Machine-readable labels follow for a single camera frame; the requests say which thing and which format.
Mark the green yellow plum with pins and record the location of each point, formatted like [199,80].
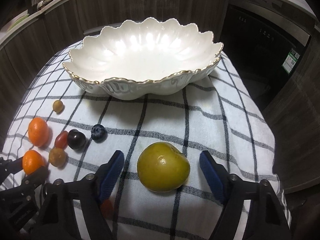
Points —
[161,167]

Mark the small brown longan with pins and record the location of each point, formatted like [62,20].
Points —
[57,157]
[58,106]

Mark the black dishwasher door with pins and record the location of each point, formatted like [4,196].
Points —
[264,47]

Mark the blueberry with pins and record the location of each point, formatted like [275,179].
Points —
[98,133]

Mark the orange mandarin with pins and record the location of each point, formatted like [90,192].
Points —
[38,132]
[31,161]

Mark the white scalloped ceramic bowl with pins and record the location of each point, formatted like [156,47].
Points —
[139,58]

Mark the checked white blue cloth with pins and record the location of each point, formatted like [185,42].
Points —
[214,114]

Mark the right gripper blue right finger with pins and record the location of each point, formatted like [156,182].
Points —
[266,219]

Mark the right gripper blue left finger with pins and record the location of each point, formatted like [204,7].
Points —
[57,218]

